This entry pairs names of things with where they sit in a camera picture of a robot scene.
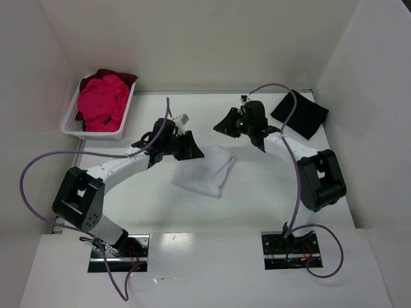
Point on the pink t shirt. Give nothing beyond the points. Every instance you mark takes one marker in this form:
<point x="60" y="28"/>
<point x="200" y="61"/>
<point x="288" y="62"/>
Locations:
<point x="102" y="102"/>

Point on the white t shirt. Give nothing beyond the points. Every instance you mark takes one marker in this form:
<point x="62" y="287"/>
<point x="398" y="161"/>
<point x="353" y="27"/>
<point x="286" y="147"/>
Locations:
<point x="206" y="176"/>

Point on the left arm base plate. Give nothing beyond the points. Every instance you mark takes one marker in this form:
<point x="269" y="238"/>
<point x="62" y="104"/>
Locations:
<point x="134" y="256"/>

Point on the folded black t shirt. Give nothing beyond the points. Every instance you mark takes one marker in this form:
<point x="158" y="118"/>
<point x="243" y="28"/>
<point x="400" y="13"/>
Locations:
<point x="307" y="117"/>

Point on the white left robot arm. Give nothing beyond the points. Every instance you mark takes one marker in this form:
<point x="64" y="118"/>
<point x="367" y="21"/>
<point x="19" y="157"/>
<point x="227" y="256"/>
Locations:
<point x="81" y="195"/>

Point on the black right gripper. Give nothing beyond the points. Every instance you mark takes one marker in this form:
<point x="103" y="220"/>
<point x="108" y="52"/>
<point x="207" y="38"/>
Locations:
<point x="237" y="121"/>

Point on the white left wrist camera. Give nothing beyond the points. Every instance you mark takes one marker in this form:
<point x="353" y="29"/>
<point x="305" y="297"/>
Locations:
<point x="180" y="122"/>

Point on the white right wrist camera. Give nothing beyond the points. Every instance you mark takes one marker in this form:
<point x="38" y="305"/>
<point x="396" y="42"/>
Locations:
<point x="244" y="99"/>

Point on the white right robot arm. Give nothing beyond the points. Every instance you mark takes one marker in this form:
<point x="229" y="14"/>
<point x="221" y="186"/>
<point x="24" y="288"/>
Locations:
<point x="319" y="178"/>

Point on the dark red t shirt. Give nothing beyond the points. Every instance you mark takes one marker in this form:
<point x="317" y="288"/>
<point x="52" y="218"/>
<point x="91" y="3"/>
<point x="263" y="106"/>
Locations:
<point x="125" y="77"/>

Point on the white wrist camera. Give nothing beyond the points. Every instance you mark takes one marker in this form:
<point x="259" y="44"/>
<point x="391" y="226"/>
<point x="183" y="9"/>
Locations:
<point x="244" y="99"/>
<point x="180" y="122"/>

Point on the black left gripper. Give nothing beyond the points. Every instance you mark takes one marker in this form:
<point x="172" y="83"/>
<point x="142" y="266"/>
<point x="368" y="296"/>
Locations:
<point x="181" y="145"/>

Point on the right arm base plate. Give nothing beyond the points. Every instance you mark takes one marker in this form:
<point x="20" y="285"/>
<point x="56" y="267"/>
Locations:
<point x="278" y="255"/>

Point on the white plastic basket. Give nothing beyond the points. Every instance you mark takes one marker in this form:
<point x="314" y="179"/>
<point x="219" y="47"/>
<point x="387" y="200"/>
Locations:
<point x="99" y="107"/>

